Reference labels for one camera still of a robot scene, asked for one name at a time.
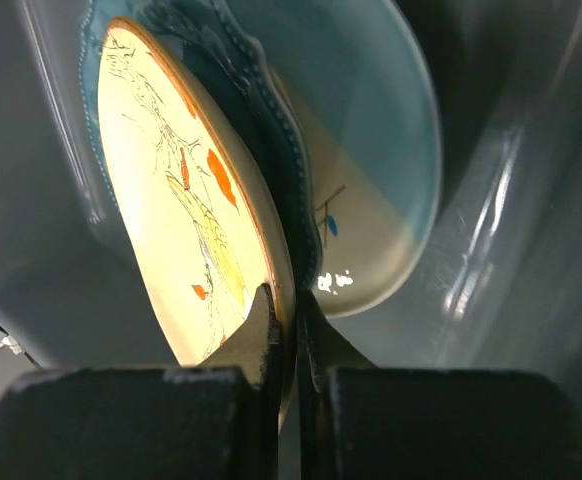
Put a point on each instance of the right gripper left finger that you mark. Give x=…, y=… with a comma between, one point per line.
x=218, y=420

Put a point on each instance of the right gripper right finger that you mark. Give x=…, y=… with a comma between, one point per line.
x=360, y=421

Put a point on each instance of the cream leaf pattern plate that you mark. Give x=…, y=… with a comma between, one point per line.
x=202, y=223

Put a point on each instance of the cream and blue plate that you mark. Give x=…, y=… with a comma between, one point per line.
x=356, y=79

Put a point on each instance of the teal embossed plate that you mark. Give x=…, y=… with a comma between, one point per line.
x=206, y=37

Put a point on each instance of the grey plastic bin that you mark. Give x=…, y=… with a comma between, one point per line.
x=498, y=286

